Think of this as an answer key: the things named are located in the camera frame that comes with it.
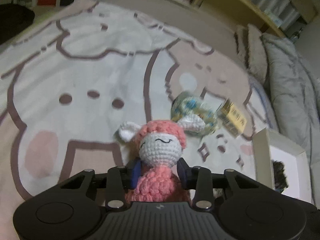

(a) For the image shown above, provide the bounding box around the yellow cigarette pack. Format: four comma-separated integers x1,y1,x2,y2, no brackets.
216,99,248,138

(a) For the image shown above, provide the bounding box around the grey fuzzy pillow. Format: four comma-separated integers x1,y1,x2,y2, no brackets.
234,24,268,81

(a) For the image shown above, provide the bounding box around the pink crochet doll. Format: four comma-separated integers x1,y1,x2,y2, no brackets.
118,120,193,203

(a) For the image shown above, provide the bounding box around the wooden headboard shelf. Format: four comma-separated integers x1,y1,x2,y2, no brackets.
0,0,316,38

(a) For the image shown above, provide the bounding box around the printed cartoon blanket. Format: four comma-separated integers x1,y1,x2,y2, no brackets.
0,0,275,207

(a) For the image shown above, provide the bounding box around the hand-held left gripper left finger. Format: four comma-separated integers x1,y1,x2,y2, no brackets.
59,160,142,209

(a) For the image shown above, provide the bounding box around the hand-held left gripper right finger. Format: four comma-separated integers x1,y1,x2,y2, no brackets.
176,158,261,209

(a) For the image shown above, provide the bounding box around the beige bed sheet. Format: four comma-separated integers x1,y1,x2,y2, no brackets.
99,0,251,64

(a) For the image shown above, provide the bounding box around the grey duvet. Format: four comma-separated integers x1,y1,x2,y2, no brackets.
261,33,320,161

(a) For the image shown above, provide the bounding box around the dark crochet scrunchie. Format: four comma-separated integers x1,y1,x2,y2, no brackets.
271,159,290,193

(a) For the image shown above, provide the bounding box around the white cardboard box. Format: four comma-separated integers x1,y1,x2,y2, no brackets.
251,127,316,206

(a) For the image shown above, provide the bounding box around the dark brown cloth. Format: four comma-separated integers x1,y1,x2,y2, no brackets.
0,4,36,34

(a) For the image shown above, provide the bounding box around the floral patterned pouch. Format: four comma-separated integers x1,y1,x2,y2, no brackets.
171,92,222,137

